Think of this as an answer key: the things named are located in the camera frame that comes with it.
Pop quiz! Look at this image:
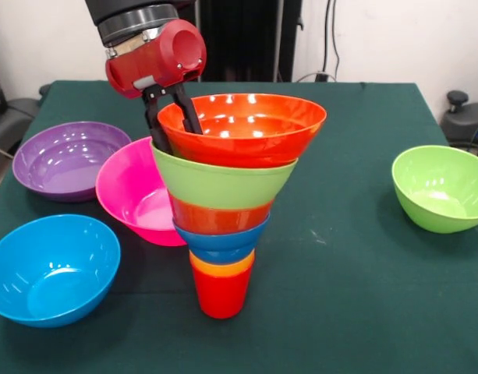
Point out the purple plastic bowl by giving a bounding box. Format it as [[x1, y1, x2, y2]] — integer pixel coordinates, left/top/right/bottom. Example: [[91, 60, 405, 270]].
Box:
[[12, 121, 133, 203]]

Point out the red plastic cup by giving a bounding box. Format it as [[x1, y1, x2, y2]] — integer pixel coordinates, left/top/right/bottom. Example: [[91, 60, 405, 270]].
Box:
[[191, 264, 255, 319]]

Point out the pink plastic bowl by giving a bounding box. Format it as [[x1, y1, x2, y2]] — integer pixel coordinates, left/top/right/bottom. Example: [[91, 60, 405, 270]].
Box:
[[95, 136, 187, 247]]

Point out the small ribbed orange-red bowl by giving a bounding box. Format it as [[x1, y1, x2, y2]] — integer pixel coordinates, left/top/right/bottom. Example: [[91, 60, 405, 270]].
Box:
[[168, 194, 271, 235]]

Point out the light blue plastic bowl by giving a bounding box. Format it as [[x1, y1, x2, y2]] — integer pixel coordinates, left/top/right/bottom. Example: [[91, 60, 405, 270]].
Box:
[[0, 213, 122, 329]]

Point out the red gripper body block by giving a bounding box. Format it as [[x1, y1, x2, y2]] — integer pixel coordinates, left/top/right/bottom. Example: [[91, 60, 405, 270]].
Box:
[[104, 18, 207, 101]]

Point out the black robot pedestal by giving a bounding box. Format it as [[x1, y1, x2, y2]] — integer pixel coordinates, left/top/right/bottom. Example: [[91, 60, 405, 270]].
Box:
[[175, 0, 304, 83]]

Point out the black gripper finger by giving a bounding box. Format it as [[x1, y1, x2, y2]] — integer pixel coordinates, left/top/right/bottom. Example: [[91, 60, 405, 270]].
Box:
[[171, 86, 204, 136], [142, 94, 172, 153]]

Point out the dark green tablecloth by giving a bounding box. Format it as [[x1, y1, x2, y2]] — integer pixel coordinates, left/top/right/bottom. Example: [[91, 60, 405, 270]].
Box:
[[0, 79, 478, 374]]

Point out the large orange-red plastic bowl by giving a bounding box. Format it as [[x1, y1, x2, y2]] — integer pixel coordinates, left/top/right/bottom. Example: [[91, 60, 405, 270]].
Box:
[[157, 93, 328, 169]]

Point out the small dark blue bowl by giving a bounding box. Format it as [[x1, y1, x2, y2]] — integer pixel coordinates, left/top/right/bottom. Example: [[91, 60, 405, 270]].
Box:
[[172, 216, 271, 264]]

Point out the green plastic bowl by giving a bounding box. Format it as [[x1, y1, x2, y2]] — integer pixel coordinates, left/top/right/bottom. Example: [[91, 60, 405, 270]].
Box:
[[150, 139, 299, 210], [391, 145, 478, 235]]

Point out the dark grey chair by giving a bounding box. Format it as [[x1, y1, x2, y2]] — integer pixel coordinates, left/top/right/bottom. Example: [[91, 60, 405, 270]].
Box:
[[0, 97, 41, 157], [441, 90, 478, 159]]

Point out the orange plastic cup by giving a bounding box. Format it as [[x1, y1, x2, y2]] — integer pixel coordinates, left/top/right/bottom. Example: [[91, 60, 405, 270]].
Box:
[[189, 249, 257, 274], [190, 259, 256, 278]]

